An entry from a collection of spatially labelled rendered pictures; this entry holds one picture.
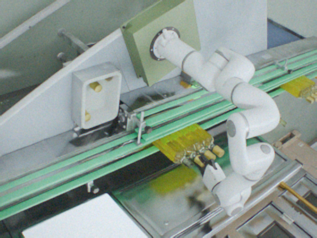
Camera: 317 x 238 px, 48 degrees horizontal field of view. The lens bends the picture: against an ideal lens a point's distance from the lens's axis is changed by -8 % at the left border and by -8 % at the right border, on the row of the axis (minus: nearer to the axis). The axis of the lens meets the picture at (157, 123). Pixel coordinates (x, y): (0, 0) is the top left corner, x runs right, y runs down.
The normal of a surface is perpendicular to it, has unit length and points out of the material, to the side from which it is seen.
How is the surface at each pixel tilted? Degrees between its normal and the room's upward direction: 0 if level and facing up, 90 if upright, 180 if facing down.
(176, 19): 1
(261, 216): 90
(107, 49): 0
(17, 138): 0
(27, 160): 90
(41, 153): 90
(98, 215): 90
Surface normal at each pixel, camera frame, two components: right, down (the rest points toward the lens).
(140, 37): 0.62, 0.55
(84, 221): 0.14, -0.79
